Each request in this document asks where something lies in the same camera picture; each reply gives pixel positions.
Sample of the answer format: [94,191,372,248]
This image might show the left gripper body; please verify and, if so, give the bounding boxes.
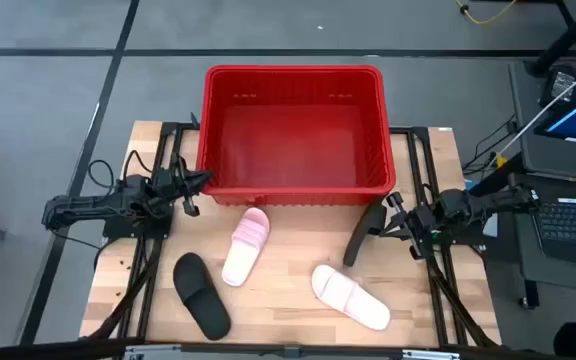
[153,153,202,218]

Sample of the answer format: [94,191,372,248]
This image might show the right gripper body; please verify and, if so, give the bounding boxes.
[386,192,440,261]

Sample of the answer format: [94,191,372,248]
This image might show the black slide sandal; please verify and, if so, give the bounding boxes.
[342,202,388,268]
[172,252,233,342]

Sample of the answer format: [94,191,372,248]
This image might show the pink slide sandal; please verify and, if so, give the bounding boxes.
[310,264,392,332]
[221,206,272,288]

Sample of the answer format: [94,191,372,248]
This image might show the red plastic bin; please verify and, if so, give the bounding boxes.
[195,63,398,207]

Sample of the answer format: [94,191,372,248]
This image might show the white card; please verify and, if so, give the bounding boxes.
[481,209,500,239]

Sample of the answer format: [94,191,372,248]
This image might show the black desk leg with caster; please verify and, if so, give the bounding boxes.
[517,278,540,310]

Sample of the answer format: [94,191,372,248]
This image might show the white rod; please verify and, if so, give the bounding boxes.
[487,57,576,169]

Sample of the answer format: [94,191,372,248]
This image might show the black box with label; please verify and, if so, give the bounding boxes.
[539,63,576,110]

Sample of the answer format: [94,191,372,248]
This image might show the black crossbar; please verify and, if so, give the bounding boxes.
[0,335,576,360]

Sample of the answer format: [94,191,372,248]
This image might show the black stand leg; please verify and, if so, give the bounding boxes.
[525,0,576,77]

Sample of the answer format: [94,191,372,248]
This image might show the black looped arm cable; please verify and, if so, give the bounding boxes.
[87,158,116,193]
[121,149,154,184]

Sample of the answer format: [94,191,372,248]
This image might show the black desk cables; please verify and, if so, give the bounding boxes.
[461,113,519,177]

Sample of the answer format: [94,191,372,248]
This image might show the silver metal bracket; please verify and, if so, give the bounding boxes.
[401,348,462,360]
[123,343,183,360]

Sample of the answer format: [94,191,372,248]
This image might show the yellow cable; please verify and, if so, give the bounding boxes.
[455,0,519,26]

